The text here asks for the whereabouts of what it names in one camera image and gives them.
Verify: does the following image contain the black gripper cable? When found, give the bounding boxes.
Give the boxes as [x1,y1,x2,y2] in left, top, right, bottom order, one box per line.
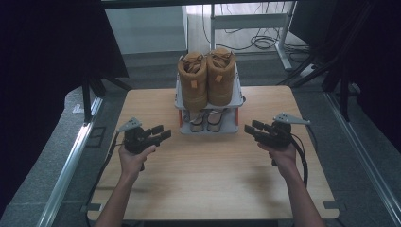
[289,132,309,187]
[86,131,127,207]

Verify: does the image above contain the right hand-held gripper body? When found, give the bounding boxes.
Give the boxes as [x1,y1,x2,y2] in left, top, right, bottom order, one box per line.
[261,113,311,149]

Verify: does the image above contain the tan suede boot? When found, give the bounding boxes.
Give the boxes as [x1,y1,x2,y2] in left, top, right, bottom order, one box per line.
[177,51,209,112]
[206,46,237,108]

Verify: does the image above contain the white cabinet panel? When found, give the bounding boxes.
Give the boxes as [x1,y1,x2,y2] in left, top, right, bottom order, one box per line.
[104,5,189,56]

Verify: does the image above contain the white metal desk frame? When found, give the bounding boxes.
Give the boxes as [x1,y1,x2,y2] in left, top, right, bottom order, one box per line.
[209,1,297,72]

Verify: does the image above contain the person's right hand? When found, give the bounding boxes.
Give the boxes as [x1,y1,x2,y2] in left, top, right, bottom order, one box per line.
[257,142,299,178]

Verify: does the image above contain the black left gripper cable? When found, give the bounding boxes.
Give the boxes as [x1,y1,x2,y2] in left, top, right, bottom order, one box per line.
[86,131,127,207]

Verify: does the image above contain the black tripod stand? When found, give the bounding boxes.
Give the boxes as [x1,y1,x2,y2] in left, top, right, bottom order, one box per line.
[80,72,133,126]

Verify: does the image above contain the dark curtain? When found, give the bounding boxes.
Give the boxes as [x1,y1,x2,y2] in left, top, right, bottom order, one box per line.
[327,0,401,152]
[0,0,129,218]

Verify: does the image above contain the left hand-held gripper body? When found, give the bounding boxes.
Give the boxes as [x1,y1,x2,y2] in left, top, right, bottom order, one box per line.
[116,116,159,155]

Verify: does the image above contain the tangle of black floor cables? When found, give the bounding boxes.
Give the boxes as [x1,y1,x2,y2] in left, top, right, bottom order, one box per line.
[201,3,311,64]

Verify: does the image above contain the white power strip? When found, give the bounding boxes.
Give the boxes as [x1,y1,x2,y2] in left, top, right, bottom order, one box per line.
[299,63,316,79]

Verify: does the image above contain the aluminium floor rail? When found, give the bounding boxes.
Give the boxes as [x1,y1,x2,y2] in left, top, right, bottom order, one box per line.
[36,96,103,227]
[324,91,401,226]

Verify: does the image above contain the grey two-tier shoe rack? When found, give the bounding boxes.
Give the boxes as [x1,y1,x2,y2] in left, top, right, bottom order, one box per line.
[173,60,246,136]

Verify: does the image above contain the black glitter-strap high-heel sandal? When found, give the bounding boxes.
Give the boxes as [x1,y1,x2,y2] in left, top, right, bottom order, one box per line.
[206,108,229,133]
[188,109,208,133]

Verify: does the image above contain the black stand legs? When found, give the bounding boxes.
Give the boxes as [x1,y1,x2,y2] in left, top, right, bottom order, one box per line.
[277,0,379,122]

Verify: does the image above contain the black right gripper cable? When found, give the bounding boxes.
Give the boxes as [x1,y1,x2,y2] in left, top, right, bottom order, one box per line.
[289,132,309,187]

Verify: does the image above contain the person's left hand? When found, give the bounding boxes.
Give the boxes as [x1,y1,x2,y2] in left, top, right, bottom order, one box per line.
[118,144,157,183]

